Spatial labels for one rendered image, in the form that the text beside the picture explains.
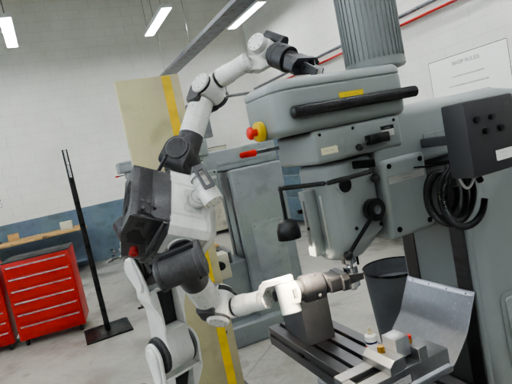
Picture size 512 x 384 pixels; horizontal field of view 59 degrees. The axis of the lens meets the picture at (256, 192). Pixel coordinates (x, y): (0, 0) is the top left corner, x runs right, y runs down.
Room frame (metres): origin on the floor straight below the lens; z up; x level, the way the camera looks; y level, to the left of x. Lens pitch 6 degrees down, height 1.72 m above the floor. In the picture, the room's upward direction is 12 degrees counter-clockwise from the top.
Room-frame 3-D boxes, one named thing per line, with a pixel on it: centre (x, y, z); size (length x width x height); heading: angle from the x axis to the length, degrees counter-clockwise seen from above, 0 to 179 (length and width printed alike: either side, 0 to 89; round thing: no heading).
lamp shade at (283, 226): (1.35, -0.07, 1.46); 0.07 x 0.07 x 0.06
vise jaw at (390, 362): (1.29, -0.27, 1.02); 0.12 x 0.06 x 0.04; 25
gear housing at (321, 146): (1.48, -0.30, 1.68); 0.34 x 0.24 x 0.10; 114
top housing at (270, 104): (1.47, -0.27, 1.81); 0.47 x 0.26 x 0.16; 114
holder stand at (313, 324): (1.78, -0.10, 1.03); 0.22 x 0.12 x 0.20; 19
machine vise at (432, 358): (1.30, -0.30, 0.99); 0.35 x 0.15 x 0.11; 115
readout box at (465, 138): (1.28, -0.67, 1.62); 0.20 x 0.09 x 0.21; 114
